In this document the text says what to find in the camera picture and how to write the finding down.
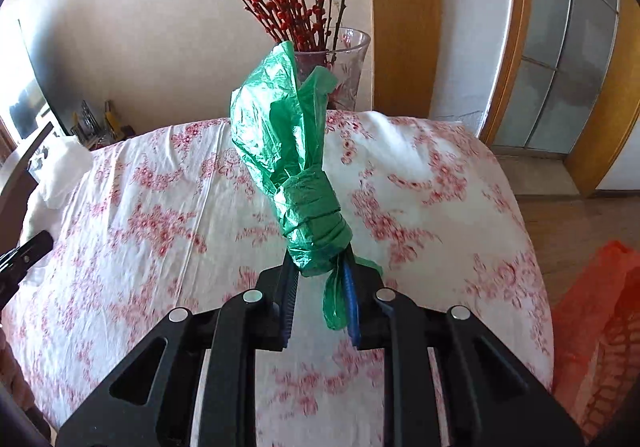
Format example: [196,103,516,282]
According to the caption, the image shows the clear glass vase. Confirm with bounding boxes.
[295,28,371,111]

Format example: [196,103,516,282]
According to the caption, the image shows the floral pink white tablecloth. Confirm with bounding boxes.
[3,111,553,446]

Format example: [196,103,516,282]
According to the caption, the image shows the wooden framed glass door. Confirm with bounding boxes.
[480,0,639,196]

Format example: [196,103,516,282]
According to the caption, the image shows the red lined trash basket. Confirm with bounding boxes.
[552,241,639,441]

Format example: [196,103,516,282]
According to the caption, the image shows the flat screen television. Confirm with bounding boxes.
[1,17,65,144]

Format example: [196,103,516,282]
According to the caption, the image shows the white foam wrap bundle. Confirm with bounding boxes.
[38,136,93,210]

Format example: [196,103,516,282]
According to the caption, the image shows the dark green plastic bag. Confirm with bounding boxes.
[230,42,371,341]

